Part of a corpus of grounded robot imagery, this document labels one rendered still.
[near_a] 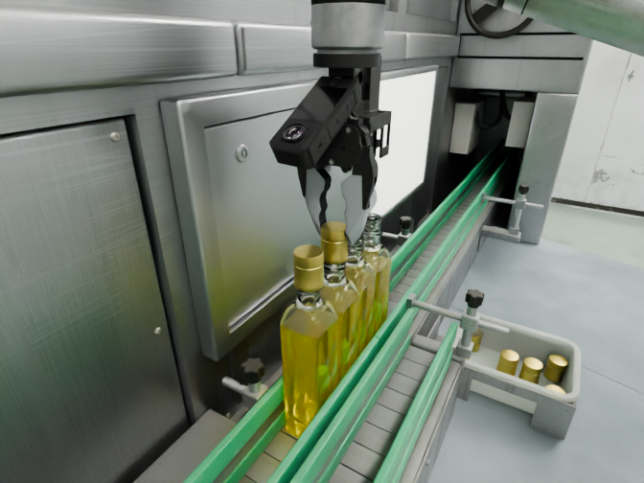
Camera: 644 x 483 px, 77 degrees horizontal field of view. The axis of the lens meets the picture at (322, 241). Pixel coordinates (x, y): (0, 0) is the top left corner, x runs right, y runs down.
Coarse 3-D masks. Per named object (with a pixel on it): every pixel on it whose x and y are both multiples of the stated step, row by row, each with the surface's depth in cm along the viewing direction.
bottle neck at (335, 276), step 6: (324, 264) 51; (330, 264) 50; (336, 264) 50; (342, 264) 50; (324, 270) 51; (330, 270) 50; (336, 270) 50; (342, 270) 51; (324, 276) 52; (330, 276) 51; (336, 276) 51; (342, 276) 51; (324, 282) 52; (330, 282) 51; (336, 282) 51; (342, 282) 52
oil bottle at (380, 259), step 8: (384, 248) 62; (368, 256) 60; (376, 256) 60; (384, 256) 61; (376, 264) 59; (384, 264) 61; (376, 272) 60; (384, 272) 62; (376, 280) 60; (384, 280) 63; (376, 288) 61; (384, 288) 64; (376, 296) 62; (384, 296) 64; (376, 304) 62; (384, 304) 65; (376, 312) 63; (384, 312) 67; (376, 320) 64; (384, 320) 68; (376, 328) 65
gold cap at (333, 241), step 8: (328, 224) 50; (336, 224) 50; (344, 224) 50; (328, 232) 48; (336, 232) 48; (344, 232) 48; (328, 240) 48; (336, 240) 48; (344, 240) 49; (328, 248) 49; (336, 248) 49; (344, 248) 49; (328, 256) 49; (336, 256) 49; (344, 256) 50
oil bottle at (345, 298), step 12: (324, 288) 51; (336, 288) 51; (348, 288) 52; (336, 300) 50; (348, 300) 51; (348, 312) 52; (348, 324) 53; (348, 336) 54; (348, 348) 55; (348, 360) 56
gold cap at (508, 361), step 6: (504, 354) 80; (510, 354) 80; (516, 354) 80; (498, 360) 82; (504, 360) 80; (510, 360) 79; (516, 360) 79; (498, 366) 81; (504, 366) 80; (510, 366) 79; (516, 366) 80; (504, 372) 80; (510, 372) 80
